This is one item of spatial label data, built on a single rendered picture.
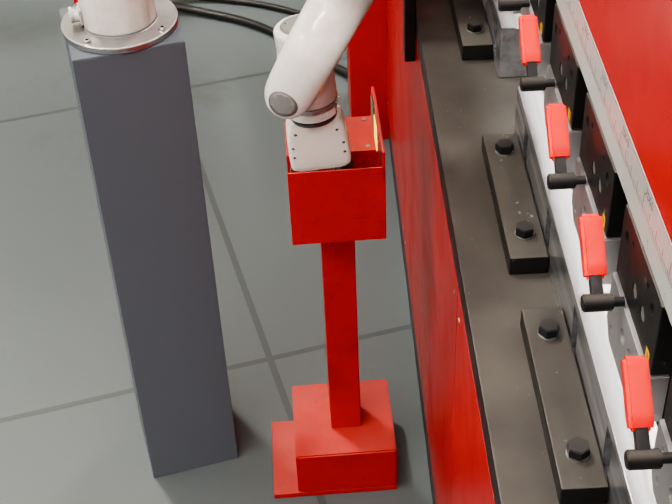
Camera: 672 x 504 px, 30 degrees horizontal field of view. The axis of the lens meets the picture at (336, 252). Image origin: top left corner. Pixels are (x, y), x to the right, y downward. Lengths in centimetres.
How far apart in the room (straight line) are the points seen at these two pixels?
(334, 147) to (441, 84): 22
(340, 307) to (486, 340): 72
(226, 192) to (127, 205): 120
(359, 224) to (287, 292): 95
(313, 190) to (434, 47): 36
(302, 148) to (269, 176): 137
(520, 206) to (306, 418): 92
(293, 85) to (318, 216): 31
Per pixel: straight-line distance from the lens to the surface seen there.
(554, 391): 154
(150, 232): 223
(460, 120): 204
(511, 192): 184
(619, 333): 128
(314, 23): 185
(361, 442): 253
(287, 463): 264
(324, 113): 199
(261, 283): 307
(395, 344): 289
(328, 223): 210
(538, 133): 185
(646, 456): 111
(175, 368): 245
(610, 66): 129
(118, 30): 204
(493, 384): 159
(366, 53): 338
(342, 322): 235
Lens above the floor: 201
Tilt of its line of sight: 40 degrees down
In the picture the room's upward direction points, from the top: 3 degrees counter-clockwise
